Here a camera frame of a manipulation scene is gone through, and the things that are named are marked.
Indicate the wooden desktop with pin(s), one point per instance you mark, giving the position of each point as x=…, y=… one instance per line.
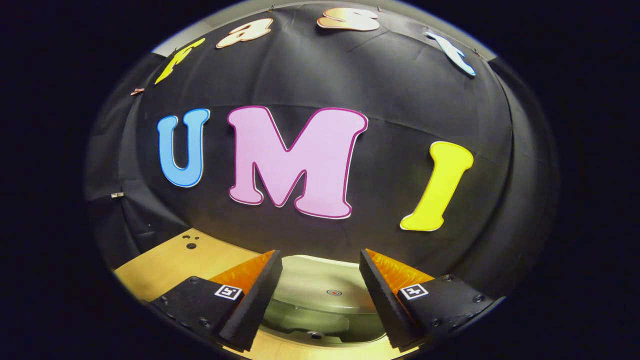
x=165, y=265

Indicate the red cloth clip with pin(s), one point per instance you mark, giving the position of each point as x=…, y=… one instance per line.
x=137, y=92

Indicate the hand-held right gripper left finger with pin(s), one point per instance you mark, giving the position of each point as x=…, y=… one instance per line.
x=257, y=310

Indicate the black backdrop cloth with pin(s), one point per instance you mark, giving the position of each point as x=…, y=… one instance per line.
x=400, y=100

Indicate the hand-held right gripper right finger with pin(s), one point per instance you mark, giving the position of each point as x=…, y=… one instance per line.
x=380, y=305

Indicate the green desktop garbage bin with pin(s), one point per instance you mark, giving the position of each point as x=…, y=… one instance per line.
x=320, y=285

